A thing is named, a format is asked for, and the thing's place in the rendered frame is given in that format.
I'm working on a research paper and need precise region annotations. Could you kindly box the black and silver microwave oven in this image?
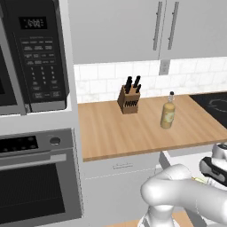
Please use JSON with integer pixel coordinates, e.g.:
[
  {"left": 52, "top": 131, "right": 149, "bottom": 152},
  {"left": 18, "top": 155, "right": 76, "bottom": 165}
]
[{"left": 0, "top": 0, "right": 71, "bottom": 116}]

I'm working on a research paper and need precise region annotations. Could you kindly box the silver cupboard bar handle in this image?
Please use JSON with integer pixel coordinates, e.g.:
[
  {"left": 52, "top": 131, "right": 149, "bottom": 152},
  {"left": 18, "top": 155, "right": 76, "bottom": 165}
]
[
  {"left": 152, "top": 1, "right": 164, "bottom": 51},
  {"left": 167, "top": 1, "right": 180, "bottom": 51}
]

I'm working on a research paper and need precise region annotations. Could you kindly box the grey closed drawer front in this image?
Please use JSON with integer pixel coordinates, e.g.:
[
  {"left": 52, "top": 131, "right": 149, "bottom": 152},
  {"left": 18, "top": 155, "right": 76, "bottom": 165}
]
[{"left": 81, "top": 153, "right": 162, "bottom": 180}]

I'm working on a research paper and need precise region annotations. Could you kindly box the yellow bottle with dark cap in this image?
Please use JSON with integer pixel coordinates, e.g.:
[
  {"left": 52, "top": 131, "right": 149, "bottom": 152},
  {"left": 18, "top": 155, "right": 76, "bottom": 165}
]
[{"left": 160, "top": 90, "right": 176, "bottom": 129}]

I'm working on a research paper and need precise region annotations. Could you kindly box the grey wall power outlet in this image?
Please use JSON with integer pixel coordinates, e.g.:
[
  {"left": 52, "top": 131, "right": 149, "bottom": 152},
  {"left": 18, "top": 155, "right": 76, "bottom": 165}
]
[{"left": 158, "top": 59, "right": 171, "bottom": 76}]

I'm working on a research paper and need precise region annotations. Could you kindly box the round silver oven knob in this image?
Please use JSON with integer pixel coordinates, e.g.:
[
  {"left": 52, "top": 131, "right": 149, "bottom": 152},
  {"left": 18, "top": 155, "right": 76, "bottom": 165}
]
[{"left": 49, "top": 136, "right": 62, "bottom": 146}]

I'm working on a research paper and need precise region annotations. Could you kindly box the black hob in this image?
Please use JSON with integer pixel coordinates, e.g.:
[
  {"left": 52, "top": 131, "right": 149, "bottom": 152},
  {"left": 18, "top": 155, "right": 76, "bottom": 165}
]
[{"left": 188, "top": 91, "right": 227, "bottom": 130}]

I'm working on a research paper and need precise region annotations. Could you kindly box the grey wall cupboard door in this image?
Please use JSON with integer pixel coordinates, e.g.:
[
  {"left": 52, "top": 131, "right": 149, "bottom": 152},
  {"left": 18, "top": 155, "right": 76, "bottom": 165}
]
[
  {"left": 159, "top": 0, "right": 227, "bottom": 60},
  {"left": 67, "top": 0, "right": 167, "bottom": 65}
]

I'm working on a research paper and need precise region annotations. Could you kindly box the stainless steel oven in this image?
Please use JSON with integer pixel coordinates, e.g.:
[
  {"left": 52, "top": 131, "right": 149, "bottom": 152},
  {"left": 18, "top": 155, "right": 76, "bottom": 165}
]
[{"left": 0, "top": 128, "right": 84, "bottom": 227}]

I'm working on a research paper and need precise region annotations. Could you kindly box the yellow rolling pin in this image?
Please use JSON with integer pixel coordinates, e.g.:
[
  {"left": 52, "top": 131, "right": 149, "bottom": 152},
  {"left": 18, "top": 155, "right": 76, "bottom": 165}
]
[{"left": 191, "top": 176, "right": 209, "bottom": 185}]

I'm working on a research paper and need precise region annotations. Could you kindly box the open white drawer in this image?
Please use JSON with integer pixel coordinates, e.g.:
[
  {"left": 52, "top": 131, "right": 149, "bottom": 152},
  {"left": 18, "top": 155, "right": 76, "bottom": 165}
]
[{"left": 158, "top": 144, "right": 227, "bottom": 190}]

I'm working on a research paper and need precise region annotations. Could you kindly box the silver drawer handle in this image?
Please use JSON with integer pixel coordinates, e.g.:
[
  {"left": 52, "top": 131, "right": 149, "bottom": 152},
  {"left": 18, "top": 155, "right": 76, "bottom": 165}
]
[{"left": 112, "top": 162, "right": 135, "bottom": 170}]

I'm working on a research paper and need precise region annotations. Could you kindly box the grey base cupboard door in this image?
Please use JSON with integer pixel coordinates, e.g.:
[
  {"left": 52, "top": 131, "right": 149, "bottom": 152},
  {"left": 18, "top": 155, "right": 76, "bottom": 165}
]
[{"left": 82, "top": 171, "right": 162, "bottom": 221}]

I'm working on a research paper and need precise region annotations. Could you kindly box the oven door with dark window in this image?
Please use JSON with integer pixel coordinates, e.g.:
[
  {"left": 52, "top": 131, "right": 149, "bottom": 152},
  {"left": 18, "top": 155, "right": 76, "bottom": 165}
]
[{"left": 0, "top": 148, "right": 83, "bottom": 227}]

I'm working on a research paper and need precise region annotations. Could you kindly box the silver oven door handle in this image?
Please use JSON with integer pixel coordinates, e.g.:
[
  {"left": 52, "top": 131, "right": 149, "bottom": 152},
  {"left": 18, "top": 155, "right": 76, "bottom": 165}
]
[{"left": 0, "top": 153, "right": 67, "bottom": 172}]

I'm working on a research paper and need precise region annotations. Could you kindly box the wooden knife block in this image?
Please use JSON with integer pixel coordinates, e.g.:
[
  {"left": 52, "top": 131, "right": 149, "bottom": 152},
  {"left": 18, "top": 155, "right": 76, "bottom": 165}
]
[{"left": 116, "top": 84, "right": 140, "bottom": 115}]

